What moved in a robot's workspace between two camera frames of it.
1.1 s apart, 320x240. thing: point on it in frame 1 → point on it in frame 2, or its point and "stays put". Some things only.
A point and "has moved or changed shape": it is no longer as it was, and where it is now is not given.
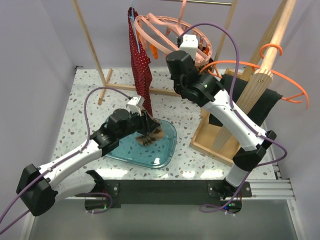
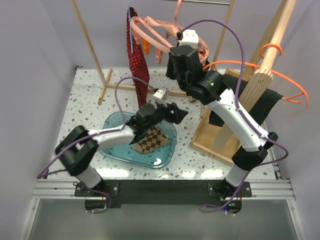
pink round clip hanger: (179, 22) → (162, 35)
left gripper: (146, 126) → (177, 114)
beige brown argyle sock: (157, 133) has moved or changed shape
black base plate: (100, 195) stays put
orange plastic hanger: (296, 99) stays put
